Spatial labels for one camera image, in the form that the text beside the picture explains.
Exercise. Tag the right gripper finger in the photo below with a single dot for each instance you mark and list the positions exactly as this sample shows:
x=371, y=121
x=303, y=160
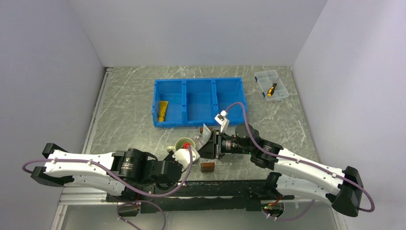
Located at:
x=209, y=149
x=213, y=131

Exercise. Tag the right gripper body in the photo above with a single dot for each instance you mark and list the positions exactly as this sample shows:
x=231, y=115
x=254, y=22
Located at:
x=229, y=144

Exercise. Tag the clear holder with wooden ends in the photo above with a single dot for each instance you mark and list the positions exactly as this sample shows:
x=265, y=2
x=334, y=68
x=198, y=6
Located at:
x=207, y=165

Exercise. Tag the green ceramic mug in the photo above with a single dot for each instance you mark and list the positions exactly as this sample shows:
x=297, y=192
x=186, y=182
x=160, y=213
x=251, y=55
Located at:
x=180, y=144

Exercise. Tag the blue three-compartment bin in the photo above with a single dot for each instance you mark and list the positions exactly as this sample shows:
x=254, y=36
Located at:
x=194, y=102

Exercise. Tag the white toothpaste tube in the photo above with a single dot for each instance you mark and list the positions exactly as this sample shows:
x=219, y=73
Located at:
x=206, y=133

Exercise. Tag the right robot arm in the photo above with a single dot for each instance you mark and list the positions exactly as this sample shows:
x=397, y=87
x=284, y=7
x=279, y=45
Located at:
x=291, y=174

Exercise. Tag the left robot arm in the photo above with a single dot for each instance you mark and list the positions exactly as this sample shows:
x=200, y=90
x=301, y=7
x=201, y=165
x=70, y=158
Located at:
x=123, y=174

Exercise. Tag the yellow toothpaste tube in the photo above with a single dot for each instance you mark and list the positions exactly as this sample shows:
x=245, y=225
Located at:
x=163, y=105

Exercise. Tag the yellow black screwdriver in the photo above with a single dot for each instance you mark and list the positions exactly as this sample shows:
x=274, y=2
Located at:
x=271, y=90

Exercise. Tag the clear plastic organizer box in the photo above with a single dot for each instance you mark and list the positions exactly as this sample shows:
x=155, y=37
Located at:
x=266, y=79

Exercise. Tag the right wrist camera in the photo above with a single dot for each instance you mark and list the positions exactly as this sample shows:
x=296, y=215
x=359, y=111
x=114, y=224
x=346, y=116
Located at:
x=222, y=120

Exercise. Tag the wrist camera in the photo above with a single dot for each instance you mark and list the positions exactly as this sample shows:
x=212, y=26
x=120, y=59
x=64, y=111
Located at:
x=222, y=120
x=187, y=155

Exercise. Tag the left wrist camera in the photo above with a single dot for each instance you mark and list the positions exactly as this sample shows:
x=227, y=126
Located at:
x=187, y=155

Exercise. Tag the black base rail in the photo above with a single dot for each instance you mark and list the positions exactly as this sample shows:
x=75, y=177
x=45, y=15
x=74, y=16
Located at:
x=248, y=195

